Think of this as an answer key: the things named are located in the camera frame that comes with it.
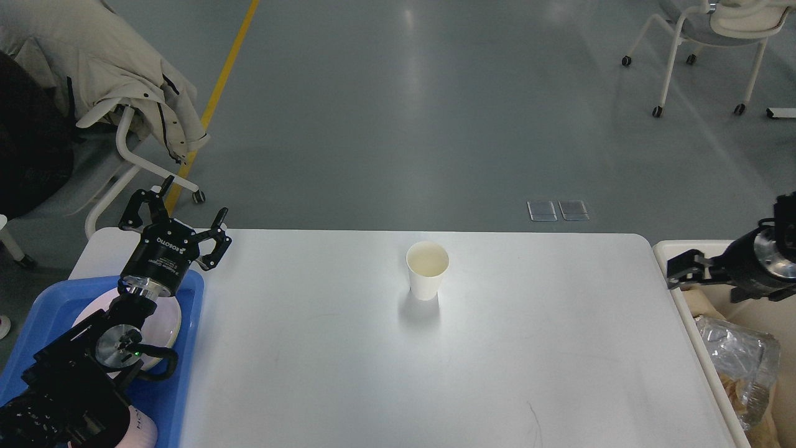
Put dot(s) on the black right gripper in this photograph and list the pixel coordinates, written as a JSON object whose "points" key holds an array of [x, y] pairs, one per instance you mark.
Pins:
{"points": [[758, 265]]}

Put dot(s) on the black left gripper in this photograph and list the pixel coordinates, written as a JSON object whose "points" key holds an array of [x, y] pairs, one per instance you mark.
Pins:
{"points": [[161, 255]]}

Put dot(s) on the pink plate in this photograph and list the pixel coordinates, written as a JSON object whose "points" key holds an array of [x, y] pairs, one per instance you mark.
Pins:
{"points": [[159, 330]]}

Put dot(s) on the aluminium foil tray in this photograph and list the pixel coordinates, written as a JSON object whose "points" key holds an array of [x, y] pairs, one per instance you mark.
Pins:
{"points": [[741, 352]]}

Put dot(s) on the white paper cup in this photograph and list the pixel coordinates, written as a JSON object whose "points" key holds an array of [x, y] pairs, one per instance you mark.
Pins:
{"points": [[427, 262]]}

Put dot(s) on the brown paper ball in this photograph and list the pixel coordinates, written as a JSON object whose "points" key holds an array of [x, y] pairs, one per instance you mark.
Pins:
{"points": [[749, 399]]}

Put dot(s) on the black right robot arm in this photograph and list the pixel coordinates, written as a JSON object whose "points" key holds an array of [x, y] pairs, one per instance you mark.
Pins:
{"points": [[783, 221]]}

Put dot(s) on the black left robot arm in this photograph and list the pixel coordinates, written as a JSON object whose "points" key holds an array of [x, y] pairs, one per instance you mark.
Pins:
{"points": [[76, 387]]}

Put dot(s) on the white office chair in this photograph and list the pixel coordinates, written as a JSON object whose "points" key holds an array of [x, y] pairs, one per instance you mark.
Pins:
{"points": [[104, 165]]}

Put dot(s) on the clear floor plate right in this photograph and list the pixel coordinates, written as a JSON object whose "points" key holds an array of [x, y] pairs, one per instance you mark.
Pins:
{"points": [[574, 210]]}

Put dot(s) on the clear floor plate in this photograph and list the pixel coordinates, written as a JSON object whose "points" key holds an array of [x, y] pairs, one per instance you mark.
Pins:
{"points": [[542, 211], [574, 210]]}

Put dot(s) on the blue plastic tray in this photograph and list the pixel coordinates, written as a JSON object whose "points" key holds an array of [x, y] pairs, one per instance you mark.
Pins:
{"points": [[56, 309]]}

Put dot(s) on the clear floor plate left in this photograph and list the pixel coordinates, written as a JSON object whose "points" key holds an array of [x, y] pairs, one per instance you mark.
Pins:
{"points": [[542, 211]]}

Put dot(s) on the person in dark clothes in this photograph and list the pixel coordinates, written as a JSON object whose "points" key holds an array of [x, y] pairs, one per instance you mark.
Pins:
{"points": [[36, 143]]}

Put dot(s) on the white table leg base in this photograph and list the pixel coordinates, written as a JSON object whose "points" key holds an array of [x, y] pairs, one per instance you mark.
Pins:
{"points": [[781, 113]]}

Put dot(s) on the beige jacket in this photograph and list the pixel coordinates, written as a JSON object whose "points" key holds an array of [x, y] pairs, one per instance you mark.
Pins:
{"points": [[83, 52]]}

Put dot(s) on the white chair with castors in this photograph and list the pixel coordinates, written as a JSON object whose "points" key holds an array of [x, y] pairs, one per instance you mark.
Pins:
{"points": [[721, 24]]}

